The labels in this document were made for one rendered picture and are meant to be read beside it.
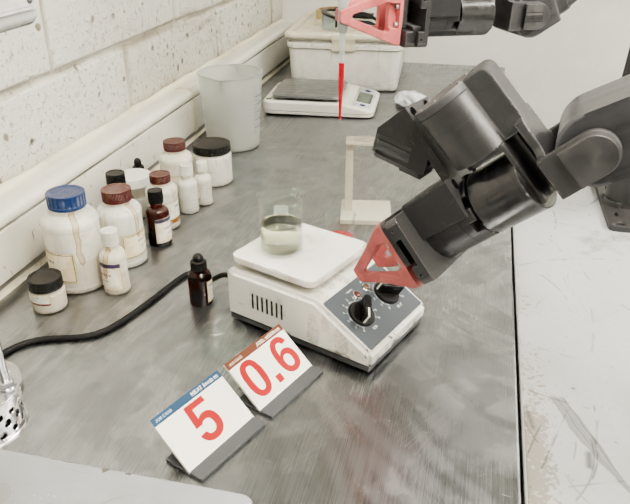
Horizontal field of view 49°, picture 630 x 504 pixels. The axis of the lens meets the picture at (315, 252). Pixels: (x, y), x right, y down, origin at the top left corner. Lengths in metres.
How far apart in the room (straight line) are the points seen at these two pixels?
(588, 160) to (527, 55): 1.65
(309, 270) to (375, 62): 1.11
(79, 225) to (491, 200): 0.52
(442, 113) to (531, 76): 1.64
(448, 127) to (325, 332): 0.30
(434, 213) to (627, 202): 0.65
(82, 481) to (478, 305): 0.51
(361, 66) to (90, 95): 0.83
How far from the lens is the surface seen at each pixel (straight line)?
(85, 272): 0.93
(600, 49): 2.19
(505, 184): 0.57
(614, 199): 1.21
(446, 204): 0.59
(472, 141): 0.56
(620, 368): 0.83
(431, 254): 0.61
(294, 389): 0.73
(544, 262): 1.02
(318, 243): 0.83
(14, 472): 0.69
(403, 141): 0.60
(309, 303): 0.75
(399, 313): 0.80
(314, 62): 1.83
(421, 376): 0.76
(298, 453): 0.67
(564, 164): 0.54
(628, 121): 0.54
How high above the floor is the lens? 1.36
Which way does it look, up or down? 28 degrees down
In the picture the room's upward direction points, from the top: straight up
